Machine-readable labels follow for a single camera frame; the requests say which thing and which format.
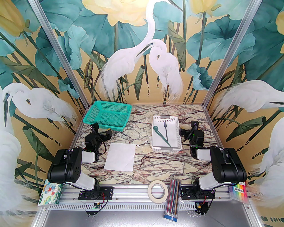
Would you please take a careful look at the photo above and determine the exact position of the white paper napkin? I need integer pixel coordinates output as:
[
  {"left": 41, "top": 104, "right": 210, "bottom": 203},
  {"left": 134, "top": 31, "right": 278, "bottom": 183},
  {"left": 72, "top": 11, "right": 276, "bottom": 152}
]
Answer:
[{"left": 104, "top": 143, "right": 136, "bottom": 172}]

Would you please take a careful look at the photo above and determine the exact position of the aluminium frame post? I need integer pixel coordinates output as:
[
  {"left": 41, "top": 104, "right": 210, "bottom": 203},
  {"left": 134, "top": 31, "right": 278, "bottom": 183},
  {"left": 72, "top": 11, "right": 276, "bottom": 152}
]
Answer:
[
  {"left": 29, "top": 0, "right": 89, "bottom": 107},
  {"left": 202, "top": 0, "right": 263, "bottom": 108}
]

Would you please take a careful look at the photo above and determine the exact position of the colourful cartoon card box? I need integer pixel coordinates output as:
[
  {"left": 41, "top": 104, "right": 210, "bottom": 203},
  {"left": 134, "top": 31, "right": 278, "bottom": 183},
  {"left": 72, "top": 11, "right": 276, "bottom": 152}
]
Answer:
[{"left": 38, "top": 178, "right": 64, "bottom": 208}]

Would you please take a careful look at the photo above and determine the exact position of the rainbow marker pack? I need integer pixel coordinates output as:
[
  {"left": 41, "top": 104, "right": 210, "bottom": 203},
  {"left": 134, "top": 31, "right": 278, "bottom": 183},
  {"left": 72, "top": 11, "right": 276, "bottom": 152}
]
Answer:
[{"left": 231, "top": 181, "right": 249, "bottom": 203}]

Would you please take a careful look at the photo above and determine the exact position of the coloured pencil box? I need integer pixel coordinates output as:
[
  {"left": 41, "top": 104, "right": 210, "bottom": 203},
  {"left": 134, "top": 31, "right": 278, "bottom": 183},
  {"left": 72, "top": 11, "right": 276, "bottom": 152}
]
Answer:
[{"left": 164, "top": 178, "right": 181, "bottom": 222}]

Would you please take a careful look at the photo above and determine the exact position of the masking tape roll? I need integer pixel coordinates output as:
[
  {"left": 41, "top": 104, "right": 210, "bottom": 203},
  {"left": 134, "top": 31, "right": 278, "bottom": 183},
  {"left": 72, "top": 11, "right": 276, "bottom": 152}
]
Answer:
[{"left": 148, "top": 180, "right": 168, "bottom": 202}]

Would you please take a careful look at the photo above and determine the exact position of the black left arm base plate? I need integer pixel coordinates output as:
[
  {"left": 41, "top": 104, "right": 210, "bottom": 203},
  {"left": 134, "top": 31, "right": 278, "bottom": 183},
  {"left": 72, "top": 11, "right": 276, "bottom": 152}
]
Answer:
[{"left": 78, "top": 186, "right": 114, "bottom": 201}]

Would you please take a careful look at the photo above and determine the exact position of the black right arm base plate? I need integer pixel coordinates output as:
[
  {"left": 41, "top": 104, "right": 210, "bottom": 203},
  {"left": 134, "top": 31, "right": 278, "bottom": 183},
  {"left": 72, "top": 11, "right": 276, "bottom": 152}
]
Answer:
[{"left": 180, "top": 185, "right": 216, "bottom": 200}]

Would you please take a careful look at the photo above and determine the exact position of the green plastic mesh basket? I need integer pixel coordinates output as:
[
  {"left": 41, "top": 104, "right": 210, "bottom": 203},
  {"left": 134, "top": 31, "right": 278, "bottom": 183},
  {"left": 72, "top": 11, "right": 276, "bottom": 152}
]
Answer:
[{"left": 83, "top": 100, "right": 132, "bottom": 130}]

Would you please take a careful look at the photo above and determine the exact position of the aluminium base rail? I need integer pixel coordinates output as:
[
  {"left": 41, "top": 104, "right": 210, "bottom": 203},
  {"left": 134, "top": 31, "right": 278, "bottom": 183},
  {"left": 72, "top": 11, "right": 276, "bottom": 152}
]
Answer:
[{"left": 48, "top": 185, "right": 247, "bottom": 211}]

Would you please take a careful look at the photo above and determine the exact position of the white perforated plastic basket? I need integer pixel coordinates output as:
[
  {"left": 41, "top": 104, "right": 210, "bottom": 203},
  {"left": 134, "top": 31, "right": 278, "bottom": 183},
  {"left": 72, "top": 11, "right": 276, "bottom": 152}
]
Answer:
[{"left": 152, "top": 115, "right": 182, "bottom": 152}]

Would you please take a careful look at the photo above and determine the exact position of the green plastic spoon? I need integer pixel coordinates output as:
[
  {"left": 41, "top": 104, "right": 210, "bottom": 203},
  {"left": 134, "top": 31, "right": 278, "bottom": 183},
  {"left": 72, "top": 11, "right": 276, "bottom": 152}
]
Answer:
[{"left": 154, "top": 125, "right": 172, "bottom": 147}]

